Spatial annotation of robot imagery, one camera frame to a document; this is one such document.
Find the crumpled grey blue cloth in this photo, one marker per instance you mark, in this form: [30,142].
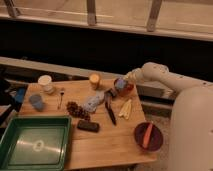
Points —
[90,105]

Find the blue object at table edge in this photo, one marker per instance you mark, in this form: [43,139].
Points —
[19,97]

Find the yellow cup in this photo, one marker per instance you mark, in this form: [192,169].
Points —
[94,80]

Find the bunch of dark grapes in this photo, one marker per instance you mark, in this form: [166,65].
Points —
[77,111]

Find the orange carrot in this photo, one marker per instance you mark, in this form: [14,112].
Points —
[147,135]

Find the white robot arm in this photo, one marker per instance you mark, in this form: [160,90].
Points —
[191,123]

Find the dark brown block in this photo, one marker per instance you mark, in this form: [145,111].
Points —
[88,126]

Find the blue plastic cup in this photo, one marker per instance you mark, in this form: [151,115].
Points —
[37,102]

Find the wooden table board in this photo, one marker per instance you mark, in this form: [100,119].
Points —
[112,145]

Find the white cup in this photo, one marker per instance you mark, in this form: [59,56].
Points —
[45,81]

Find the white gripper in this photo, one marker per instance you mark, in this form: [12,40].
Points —
[130,79]

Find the blue sponge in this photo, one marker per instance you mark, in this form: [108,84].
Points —
[120,83]

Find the red bowl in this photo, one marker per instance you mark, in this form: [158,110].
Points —
[126,90]

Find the green plastic tray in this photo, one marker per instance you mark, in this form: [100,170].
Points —
[35,144]

